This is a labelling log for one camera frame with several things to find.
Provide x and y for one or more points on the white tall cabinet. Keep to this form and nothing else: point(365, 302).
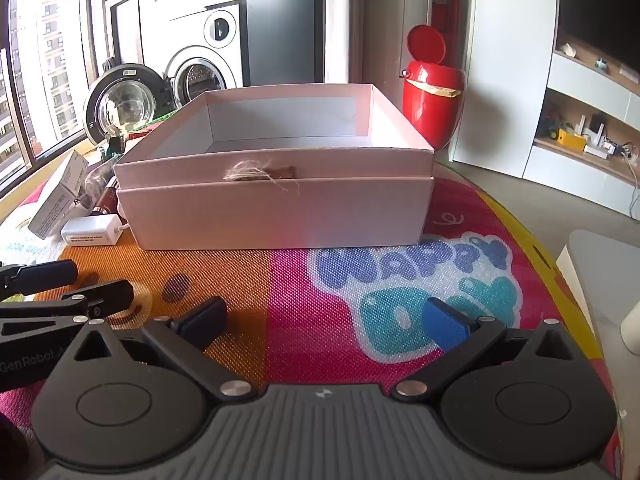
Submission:
point(500, 60)

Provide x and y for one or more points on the large window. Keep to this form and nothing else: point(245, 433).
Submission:
point(40, 60)

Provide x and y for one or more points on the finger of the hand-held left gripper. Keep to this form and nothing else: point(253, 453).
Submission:
point(42, 276)
point(102, 297)

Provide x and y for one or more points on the brown small bottle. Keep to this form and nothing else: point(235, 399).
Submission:
point(106, 200)

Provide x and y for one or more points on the clear plastic bag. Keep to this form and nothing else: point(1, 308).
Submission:
point(95, 177)

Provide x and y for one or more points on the white washing machine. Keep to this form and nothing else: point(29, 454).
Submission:
point(220, 30)

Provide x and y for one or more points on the silver washing machine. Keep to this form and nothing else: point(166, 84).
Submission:
point(200, 77)

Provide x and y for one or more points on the colourful cartoon play mat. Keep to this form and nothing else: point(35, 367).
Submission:
point(300, 300)

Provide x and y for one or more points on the black television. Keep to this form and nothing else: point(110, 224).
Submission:
point(605, 10)

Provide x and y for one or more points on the red trash can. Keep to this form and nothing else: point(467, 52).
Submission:
point(430, 100)

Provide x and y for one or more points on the white carton box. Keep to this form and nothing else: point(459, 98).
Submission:
point(57, 195)

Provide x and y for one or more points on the round washing machine door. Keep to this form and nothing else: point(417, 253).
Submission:
point(122, 102)

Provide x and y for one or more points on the green toy tractor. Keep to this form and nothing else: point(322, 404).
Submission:
point(552, 127)

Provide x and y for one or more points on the white wooden shelf unit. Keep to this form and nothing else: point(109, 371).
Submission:
point(575, 180)

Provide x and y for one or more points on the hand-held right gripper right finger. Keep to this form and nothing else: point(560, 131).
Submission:
point(446, 329)

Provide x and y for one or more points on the pink cardboard box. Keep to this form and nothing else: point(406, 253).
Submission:
point(280, 200)

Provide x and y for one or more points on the white power adapter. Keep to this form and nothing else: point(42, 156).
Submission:
point(92, 232)

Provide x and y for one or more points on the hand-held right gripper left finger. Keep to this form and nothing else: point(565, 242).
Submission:
point(205, 321)

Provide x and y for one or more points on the white router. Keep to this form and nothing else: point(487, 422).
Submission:
point(597, 142)

